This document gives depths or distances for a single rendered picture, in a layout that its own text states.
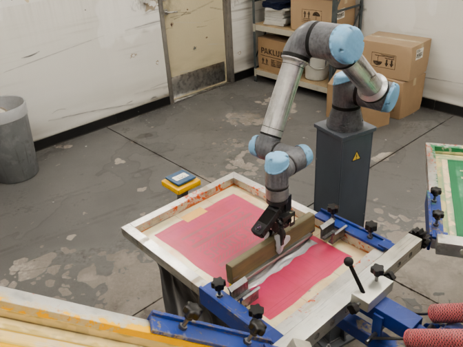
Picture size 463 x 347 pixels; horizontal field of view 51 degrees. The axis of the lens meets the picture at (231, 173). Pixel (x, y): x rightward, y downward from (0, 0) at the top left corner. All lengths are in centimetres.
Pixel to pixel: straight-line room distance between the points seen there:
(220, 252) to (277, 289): 27
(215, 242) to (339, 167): 62
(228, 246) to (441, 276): 177
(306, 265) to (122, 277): 174
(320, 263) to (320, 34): 76
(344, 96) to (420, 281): 154
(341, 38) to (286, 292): 80
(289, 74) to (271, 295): 72
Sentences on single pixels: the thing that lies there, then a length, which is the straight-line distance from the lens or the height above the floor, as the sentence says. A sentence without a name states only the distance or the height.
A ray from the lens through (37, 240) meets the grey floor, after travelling 377.
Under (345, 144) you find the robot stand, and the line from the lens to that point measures 203.
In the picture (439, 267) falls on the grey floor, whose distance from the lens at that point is 333.
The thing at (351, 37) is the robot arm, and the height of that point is 166.
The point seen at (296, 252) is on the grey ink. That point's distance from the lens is 175.
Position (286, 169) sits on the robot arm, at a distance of 151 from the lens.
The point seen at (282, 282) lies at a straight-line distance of 164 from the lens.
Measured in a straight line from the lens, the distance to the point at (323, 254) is 176.
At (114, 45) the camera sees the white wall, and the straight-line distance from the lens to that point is 526.
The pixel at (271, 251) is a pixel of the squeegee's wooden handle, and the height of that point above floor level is 102.
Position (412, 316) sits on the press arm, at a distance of 146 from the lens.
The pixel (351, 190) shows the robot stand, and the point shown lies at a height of 92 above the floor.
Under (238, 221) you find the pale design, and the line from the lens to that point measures 191.
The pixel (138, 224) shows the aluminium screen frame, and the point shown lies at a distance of 190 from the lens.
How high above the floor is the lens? 205
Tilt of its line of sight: 29 degrees down
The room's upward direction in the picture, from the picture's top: 3 degrees counter-clockwise
